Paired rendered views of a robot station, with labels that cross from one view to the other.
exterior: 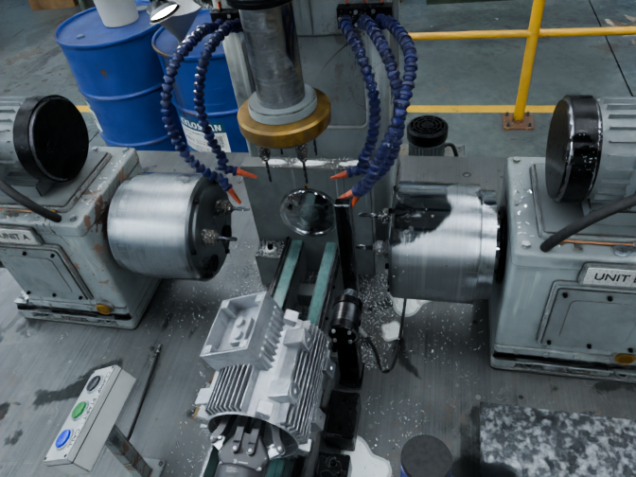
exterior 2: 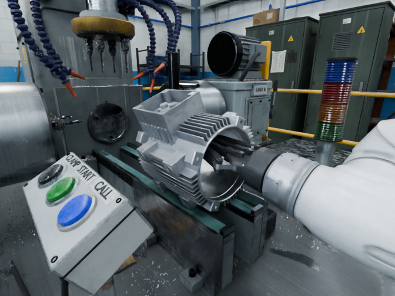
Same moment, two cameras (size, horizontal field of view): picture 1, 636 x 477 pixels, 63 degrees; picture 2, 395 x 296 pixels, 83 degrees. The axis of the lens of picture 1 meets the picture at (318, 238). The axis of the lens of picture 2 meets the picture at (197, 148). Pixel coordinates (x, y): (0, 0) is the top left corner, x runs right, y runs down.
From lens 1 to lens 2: 0.89 m
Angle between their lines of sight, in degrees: 56
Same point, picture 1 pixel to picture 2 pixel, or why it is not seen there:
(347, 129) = (113, 78)
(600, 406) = not seen: hidden behind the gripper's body
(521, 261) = (237, 87)
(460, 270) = (217, 102)
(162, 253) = (18, 127)
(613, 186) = (245, 57)
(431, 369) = not seen: hidden behind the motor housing
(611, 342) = (262, 127)
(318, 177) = (114, 93)
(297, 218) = (101, 128)
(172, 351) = (31, 258)
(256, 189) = (68, 109)
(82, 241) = not seen: outside the picture
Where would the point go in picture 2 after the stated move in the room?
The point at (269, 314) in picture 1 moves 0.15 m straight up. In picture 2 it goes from (177, 99) to (176, 29)
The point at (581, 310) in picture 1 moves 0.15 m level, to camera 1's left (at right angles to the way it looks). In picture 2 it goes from (255, 111) to (243, 115)
